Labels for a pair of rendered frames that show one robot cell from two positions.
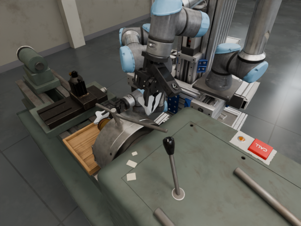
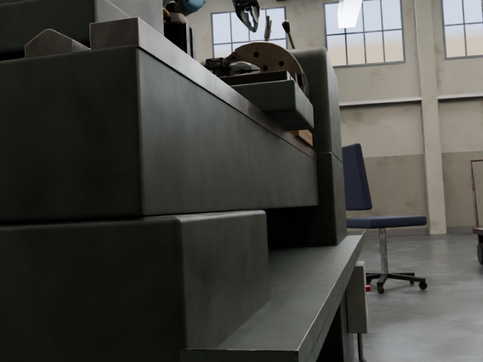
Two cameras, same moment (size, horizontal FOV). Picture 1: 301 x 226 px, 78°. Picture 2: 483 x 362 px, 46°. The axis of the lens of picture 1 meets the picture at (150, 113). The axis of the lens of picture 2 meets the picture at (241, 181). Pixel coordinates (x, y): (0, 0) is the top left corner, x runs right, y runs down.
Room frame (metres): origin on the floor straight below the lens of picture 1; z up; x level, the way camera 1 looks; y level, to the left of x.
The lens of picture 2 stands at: (1.62, 1.69, 0.68)
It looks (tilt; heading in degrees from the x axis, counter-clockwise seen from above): 3 degrees up; 238
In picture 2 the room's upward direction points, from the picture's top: 3 degrees counter-clockwise
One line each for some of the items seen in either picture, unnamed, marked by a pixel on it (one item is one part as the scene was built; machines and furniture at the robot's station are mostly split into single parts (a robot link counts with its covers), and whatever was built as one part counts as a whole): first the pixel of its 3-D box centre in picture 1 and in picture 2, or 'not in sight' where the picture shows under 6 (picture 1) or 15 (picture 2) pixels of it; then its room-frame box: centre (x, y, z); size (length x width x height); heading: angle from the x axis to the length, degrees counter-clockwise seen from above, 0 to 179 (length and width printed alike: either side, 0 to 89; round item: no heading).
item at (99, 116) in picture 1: (99, 115); (244, 65); (0.71, 0.27, 1.11); 0.09 x 0.06 x 0.03; 135
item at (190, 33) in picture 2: (78, 86); (177, 49); (1.03, 0.48, 1.07); 0.07 x 0.07 x 0.10; 45
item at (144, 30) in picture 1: (150, 36); not in sight; (1.24, 0.00, 1.33); 0.13 x 0.12 x 0.14; 98
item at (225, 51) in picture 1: (226, 57); not in sight; (0.93, -0.40, 1.33); 0.13 x 0.12 x 0.14; 32
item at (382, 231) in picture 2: not in sight; (378, 215); (-1.70, -1.63, 0.58); 0.67 x 0.64 x 1.15; 146
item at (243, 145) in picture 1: (249, 151); not in sight; (0.40, -0.35, 1.23); 0.13 x 0.08 x 0.06; 45
